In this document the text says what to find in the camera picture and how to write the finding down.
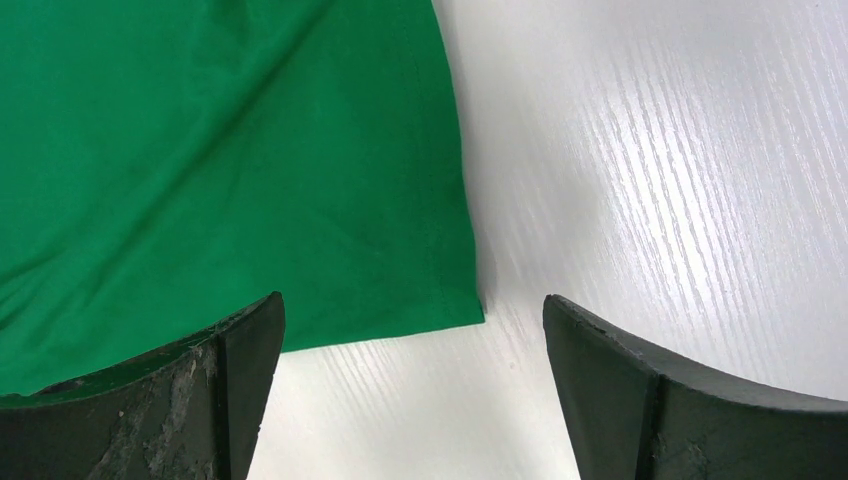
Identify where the green t shirt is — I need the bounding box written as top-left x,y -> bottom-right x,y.
1,1 -> 483,394

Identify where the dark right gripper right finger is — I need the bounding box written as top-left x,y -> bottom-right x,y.
543,295 -> 847,479

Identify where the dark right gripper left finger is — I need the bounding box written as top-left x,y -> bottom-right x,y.
1,292 -> 285,479

